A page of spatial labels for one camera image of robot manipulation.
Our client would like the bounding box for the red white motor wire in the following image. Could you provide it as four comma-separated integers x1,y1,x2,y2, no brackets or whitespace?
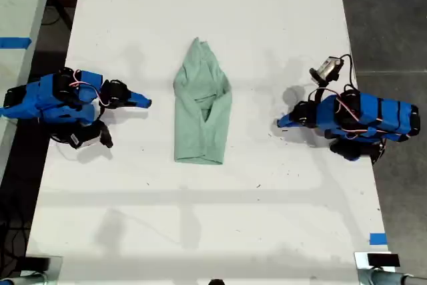
334,88,385,139
71,69,111,107

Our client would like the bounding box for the pale side table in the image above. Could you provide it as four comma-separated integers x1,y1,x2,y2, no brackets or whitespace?
0,0,57,182

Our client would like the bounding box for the black camera cable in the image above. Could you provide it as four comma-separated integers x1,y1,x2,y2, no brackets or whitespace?
339,53,356,89

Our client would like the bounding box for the pale green T-shirt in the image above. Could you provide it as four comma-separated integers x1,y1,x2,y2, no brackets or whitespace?
173,37,233,166

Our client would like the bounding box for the black camera box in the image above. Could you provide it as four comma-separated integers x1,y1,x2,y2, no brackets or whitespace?
69,119,114,150
309,55,344,84

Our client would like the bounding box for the short blue tape strip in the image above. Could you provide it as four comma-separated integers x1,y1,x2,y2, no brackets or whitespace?
369,232,388,246

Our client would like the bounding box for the long blue tape strip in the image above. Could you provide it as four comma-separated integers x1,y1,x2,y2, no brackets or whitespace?
0,37,33,49

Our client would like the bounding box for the small black box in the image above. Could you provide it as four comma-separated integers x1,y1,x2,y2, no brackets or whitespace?
23,255,51,271
367,253,400,268

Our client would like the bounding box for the black camera stalk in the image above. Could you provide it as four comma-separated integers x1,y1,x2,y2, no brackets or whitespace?
94,106,107,125
312,79,330,103

